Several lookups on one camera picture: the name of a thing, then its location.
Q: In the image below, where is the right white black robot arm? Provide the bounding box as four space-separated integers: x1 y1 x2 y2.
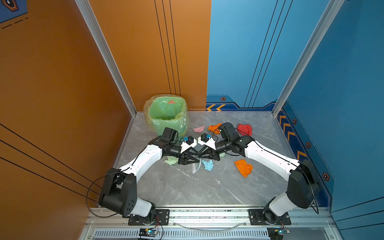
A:
197 123 322 225

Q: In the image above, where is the right green circuit board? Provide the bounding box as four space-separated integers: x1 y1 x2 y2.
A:
267 229 291 240

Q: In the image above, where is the green plastic trash bin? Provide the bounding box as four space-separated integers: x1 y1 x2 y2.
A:
148 96 187 137

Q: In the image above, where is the aluminium front rail frame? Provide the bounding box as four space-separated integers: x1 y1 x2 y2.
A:
80 205 343 240

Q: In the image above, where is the grey-blue plastic dustpan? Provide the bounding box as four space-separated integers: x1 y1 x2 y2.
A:
192 160 202 174

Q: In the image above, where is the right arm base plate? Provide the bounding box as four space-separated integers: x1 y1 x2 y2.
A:
248 209 292 226

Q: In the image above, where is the red paper ball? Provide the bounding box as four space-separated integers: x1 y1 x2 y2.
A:
237 124 253 136

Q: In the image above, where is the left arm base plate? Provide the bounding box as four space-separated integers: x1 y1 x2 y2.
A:
128 209 170 226

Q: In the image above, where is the green circuit board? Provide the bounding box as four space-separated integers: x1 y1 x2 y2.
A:
139 229 159 239
267 229 291 240

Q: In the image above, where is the yellow translucent bin liner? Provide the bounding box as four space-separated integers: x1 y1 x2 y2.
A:
143 94 190 139

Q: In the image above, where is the orange paper ball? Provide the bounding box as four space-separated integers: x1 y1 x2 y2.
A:
208 123 222 135
235 159 253 178

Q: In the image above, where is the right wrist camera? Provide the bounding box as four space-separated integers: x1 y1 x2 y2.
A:
198 133 216 150

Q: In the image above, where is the left green circuit board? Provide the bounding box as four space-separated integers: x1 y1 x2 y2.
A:
139 229 159 239

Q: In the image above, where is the pink paper scrap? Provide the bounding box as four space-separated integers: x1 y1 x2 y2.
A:
193 126 205 133

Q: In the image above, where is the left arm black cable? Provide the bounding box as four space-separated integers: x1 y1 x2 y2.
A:
85 146 157 218

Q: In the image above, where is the orange paper ball near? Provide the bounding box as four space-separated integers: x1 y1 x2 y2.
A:
235 159 253 178

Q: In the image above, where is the aluminium corner post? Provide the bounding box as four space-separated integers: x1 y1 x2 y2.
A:
272 0 345 118
75 0 137 117

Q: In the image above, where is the right aluminium corner post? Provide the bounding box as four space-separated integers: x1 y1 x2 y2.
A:
272 0 345 118

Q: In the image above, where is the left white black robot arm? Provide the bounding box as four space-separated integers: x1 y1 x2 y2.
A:
99 128 199 222

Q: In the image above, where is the light blue paper scrap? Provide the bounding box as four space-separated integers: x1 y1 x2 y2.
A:
202 160 214 171

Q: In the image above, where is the large light green paper ball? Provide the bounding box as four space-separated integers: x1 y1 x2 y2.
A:
164 156 179 166

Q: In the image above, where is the orange paper ball far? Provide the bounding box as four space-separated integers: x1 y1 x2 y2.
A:
208 123 222 135

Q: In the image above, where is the left aluminium corner post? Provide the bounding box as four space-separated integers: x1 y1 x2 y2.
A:
75 0 137 117

